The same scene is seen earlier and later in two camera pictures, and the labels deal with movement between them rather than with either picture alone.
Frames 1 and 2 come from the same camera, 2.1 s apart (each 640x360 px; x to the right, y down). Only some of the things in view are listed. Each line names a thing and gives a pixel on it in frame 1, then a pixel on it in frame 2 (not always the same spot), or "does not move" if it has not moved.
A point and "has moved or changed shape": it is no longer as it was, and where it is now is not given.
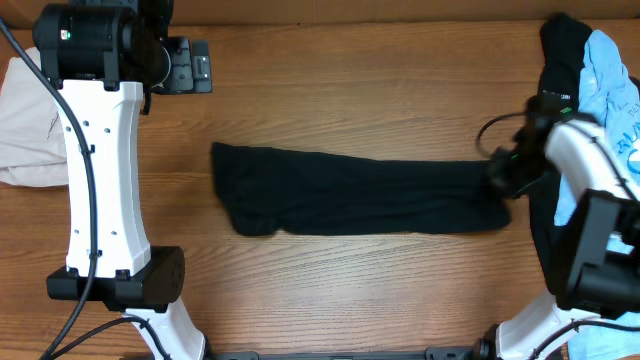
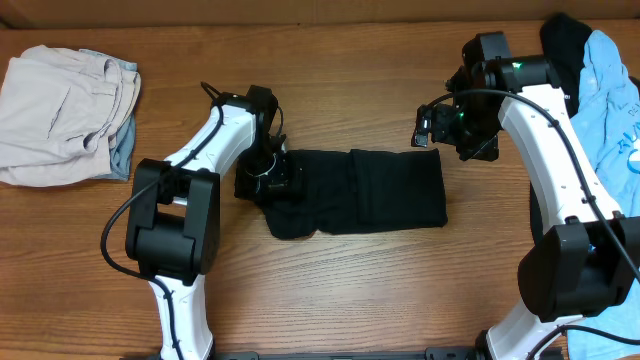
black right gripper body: (513, 172) -> (474, 129)
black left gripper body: (181, 66) -> (279, 185)
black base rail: (441, 353) does not move
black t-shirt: (271, 192) has moved or changed shape
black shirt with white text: (560, 47) does not move
